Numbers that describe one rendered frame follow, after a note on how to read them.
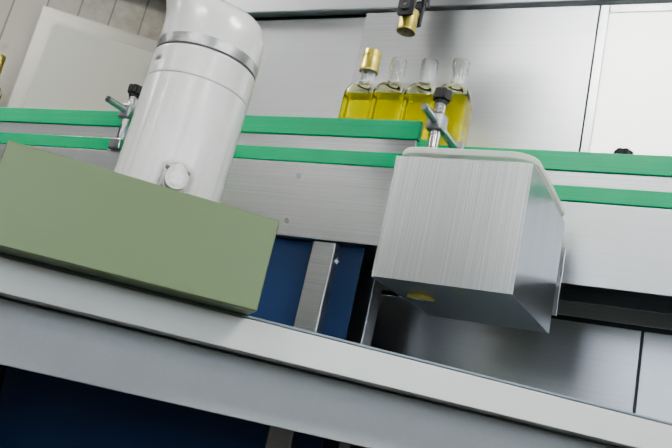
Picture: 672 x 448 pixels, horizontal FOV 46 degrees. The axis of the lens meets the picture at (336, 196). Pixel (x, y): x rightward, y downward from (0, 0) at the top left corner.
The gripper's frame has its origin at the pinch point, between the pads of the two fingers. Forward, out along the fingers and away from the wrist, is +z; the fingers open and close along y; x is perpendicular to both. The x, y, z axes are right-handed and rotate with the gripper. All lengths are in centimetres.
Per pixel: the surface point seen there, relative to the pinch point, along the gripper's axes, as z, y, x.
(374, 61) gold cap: 10.8, 0.8, -4.6
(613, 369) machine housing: 57, -15, 41
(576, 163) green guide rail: 29.9, 4.5, 34.3
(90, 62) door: -55, -122, -208
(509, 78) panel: 7.4, -11.9, 17.1
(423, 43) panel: -0.2, -12.1, -1.4
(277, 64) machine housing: 2.7, -15.5, -36.1
